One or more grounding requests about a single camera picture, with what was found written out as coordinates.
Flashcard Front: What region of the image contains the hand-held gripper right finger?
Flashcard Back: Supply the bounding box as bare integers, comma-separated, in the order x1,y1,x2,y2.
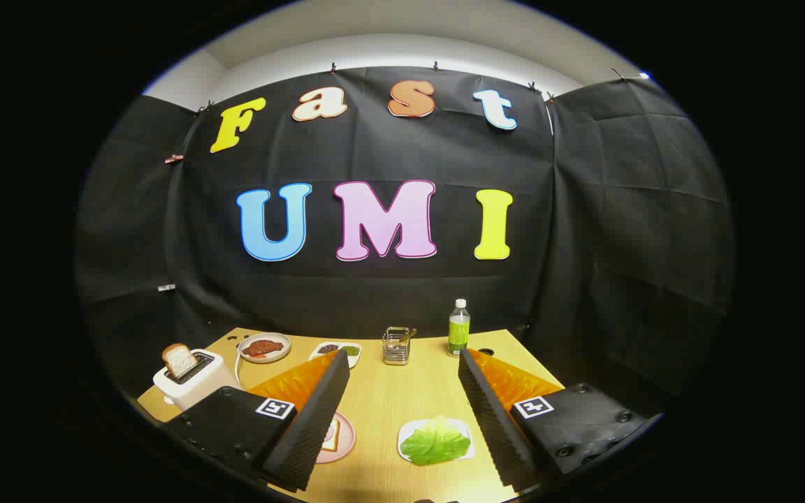
457,347,663,492

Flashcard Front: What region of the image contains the metal wire holder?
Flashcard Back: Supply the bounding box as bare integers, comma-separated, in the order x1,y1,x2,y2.
382,326,414,366

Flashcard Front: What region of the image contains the white toaster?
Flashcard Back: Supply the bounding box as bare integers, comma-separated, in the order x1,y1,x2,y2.
153,348,242,411

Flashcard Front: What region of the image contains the green lettuce leaf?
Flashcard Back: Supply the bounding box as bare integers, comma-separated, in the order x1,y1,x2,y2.
400,416,472,467

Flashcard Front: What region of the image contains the white divided dish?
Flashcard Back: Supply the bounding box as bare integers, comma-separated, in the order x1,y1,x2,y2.
310,341,363,370

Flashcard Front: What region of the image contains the white square plate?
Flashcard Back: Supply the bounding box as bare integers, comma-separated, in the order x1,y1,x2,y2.
398,418,477,463

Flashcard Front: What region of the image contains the black backdrop cloth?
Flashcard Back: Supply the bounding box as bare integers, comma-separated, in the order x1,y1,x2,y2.
74,66,735,420

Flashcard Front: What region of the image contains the pink round plate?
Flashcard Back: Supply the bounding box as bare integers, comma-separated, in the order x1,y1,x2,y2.
315,411,356,464

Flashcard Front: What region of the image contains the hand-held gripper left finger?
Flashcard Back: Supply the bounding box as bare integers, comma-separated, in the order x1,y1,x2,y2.
165,349,351,492

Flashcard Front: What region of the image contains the green label plastic bottle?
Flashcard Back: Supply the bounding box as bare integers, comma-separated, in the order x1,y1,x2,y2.
447,299,472,358

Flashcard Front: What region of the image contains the small grey round plate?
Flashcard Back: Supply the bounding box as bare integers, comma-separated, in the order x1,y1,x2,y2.
238,333,291,364

